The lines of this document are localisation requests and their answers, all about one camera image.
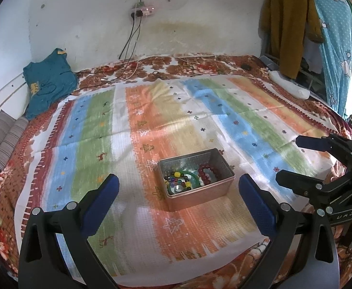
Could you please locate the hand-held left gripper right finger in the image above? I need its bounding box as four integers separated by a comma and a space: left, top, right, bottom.
238, 174, 340, 289

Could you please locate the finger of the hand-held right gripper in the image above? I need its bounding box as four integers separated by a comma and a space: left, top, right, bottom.
275, 169, 339, 207
295, 134, 352, 163

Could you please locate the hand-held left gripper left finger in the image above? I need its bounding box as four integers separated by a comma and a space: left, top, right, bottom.
18, 173, 121, 289

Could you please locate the metal tin box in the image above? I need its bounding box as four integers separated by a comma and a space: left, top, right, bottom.
157, 148, 235, 212

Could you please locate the dark red bead bracelet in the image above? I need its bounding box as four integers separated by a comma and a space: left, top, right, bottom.
198, 164, 222, 185

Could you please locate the green bangle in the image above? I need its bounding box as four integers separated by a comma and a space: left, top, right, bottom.
182, 170, 201, 189

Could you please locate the yellow and dark bead bracelet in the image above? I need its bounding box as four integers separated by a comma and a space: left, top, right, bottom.
167, 171, 195, 191

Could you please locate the multicolour glass bead bracelet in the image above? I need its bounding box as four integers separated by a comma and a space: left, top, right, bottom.
163, 171, 184, 189

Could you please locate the striped colourful blanket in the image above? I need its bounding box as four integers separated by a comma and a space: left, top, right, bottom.
15, 77, 337, 277

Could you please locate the blue dotted hanging fabric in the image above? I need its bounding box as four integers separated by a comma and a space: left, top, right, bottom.
296, 0, 352, 121

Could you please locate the grey striped folded cloth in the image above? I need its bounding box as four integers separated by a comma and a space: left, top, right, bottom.
0, 110, 30, 173

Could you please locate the mustard hanging garment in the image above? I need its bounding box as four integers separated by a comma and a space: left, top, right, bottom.
260, 0, 324, 80

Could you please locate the teal shirt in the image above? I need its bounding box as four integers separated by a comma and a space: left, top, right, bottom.
23, 48, 78, 121

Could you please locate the white bed headboard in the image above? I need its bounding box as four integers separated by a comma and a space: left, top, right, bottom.
0, 72, 29, 133

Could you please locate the black power cable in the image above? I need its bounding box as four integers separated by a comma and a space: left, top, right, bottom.
119, 15, 143, 67

